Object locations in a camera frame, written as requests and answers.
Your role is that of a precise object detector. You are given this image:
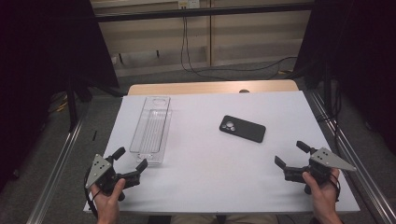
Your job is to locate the aluminium rail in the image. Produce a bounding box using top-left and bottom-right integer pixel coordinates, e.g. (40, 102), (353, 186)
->
(26, 119), (84, 224)
(306, 89), (396, 224)

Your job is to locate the white wall socket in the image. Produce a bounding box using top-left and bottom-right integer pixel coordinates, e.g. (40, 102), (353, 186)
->
(177, 0), (201, 9)

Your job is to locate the yellow cable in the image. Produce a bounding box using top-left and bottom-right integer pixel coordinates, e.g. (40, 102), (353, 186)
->
(48, 94), (69, 114)

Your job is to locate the white table mat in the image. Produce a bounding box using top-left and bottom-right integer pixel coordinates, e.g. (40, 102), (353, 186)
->
(83, 90), (361, 216)

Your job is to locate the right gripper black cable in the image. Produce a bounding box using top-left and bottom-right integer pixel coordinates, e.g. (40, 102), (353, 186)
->
(329, 173), (342, 202)

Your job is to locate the black metal stand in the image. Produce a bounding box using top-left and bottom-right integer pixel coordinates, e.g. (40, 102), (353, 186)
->
(65, 76), (79, 133)

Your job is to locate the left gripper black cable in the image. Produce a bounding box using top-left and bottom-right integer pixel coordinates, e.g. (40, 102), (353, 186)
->
(83, 166), (100, 219)

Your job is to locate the black horizontal bar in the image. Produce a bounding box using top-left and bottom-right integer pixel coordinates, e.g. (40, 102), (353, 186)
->
(93, 2), (315, 23)

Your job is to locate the wooden table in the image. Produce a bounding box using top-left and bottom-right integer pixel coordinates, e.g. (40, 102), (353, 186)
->
(127, 78), (300, 96)

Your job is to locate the black hanging cable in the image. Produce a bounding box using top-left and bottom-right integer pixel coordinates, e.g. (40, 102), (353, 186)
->
(179, 15), (225, 81)

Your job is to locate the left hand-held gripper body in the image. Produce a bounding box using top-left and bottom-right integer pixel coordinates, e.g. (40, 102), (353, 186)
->
(85, 153), (141, 197)

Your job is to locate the person's left hand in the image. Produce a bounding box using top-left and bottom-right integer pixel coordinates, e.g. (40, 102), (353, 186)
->
(91, 177), (127, 217)

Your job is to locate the person's right hand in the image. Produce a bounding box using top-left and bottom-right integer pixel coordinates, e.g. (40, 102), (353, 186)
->
(302, 168), (342, 217)

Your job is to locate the black floor cable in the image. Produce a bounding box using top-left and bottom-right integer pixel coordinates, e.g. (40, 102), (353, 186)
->
(192, 55), (299, 81)

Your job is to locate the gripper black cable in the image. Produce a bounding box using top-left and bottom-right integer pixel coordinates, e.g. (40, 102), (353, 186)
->
(329, 173), (342, 202)
(83, 166), (100, 219)

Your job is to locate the clear plastic container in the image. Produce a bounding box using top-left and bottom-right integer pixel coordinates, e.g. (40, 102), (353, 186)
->
(129, 95), (173, 165)

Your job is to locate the black curtain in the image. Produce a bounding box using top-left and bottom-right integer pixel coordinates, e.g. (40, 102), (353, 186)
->
(0, 0), (120, 190)
(293, 0), (396, 155)

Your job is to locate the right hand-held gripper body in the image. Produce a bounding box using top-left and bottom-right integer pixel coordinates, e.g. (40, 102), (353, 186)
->
(283, 147), (358, 185)

